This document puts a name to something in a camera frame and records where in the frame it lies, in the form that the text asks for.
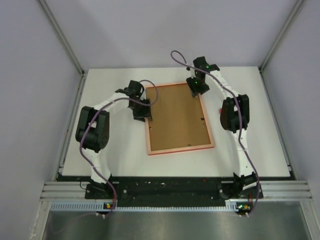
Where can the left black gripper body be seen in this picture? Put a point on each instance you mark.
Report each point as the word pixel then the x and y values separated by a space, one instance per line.
pixel 140 110

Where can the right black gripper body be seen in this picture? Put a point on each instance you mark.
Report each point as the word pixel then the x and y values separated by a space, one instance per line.
pixel 195 86

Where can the red picture frame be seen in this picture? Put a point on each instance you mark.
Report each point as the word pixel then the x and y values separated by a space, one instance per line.
pixel 150 150

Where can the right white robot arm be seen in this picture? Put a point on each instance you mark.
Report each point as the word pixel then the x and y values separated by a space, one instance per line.
pixel 234 118

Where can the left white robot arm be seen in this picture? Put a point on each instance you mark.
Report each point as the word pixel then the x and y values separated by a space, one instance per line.
pixel 93 127

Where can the brown frame backing board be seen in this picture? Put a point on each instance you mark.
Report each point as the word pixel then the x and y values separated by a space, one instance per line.
pixel 175 117

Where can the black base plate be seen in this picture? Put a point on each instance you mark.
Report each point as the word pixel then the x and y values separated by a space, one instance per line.
pixel 146 187

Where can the white slotted cable duct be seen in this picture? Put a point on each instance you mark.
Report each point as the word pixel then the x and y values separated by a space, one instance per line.
pixel 107 206

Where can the left aluminium corner post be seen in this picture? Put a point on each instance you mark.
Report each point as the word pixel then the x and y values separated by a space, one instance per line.
pixel 60 36

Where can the aluminium corner post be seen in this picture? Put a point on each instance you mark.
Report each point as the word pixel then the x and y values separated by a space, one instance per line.
pixel 60 36
pixel 297 8

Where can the right aluminium corner post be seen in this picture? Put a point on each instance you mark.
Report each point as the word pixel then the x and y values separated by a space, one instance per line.
pixel 297 8

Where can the aluminium front rail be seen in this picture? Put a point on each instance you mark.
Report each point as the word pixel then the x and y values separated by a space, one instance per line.
pixel 282 190

